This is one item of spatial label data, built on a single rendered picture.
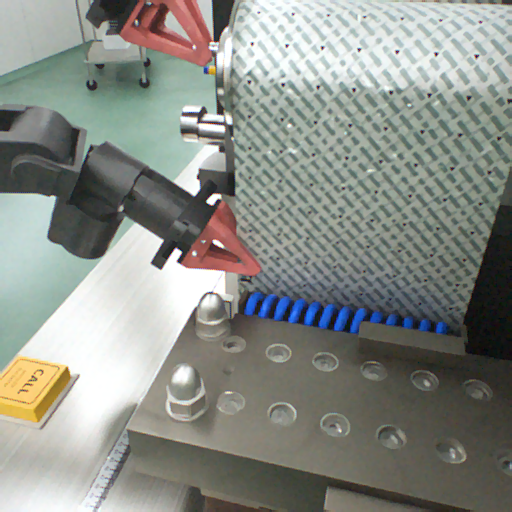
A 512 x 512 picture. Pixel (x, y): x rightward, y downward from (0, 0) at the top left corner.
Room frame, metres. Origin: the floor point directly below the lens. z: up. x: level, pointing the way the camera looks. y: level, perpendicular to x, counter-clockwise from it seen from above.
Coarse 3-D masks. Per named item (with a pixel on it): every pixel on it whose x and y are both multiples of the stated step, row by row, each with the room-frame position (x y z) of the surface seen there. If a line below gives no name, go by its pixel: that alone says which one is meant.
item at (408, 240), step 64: (256, 192) 0.43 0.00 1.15; (320, 192) 0.42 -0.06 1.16; (384, 192) 0.40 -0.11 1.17; (448, 192) 0.39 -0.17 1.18; (256, 256) 0.43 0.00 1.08; (320, 256) 0.42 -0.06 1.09; (384, 256) 0.40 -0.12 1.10; (448, 256) 0.39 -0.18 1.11; (384, 320) 0.40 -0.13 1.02; (448, 320) 0.38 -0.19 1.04
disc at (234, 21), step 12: (240, 0) 0.47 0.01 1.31; (240, 12) 0.47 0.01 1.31; (228, 36) 0.44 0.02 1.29; (228, 48) 0.44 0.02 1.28; (228, 60) 0.43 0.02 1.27; (228, 72) 0.43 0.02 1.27; (228, 84) 0.43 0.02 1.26; (228, 96) 0.43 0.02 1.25; (228, 108) 0.43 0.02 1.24; (228, 120) 0.43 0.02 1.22
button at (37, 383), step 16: (16, 368) 0.42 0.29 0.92; (32, 368) 0.42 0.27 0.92; (48, 368) 0.42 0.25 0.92; (64, 368) 0.42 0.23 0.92; (0, 384) 0.40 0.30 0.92; (16, 384) 0.40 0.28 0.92; (32, 384) 0.40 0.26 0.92; (48, 384) 0.40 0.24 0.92; (64, 384) 0.41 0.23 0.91; (0, 400) 0.38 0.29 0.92; (16, 400) 0.38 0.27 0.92; (32, 400) 0.38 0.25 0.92; (48, 400) 0.39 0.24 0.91; (16, 416) 0.37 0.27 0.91; (32, 416) 0.36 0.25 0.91
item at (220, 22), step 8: (216, 0) 0.79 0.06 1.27; (224, 0) 0.79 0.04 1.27; (232, 0) 0.79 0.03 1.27; (216, 8) 0.79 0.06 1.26; (224, 8) 0.79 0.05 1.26; (216, 16) 0.79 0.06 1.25; (224, 16) 0.79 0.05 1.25; (216, 24) 0.79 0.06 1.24; (224, 24) 0.79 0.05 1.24; (216, 32) 0.79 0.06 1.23; (216, 40) 0.79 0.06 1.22; (216, 88) 0.80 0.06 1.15; (216, 96) 0.80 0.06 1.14; (224, 152) 0.79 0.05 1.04
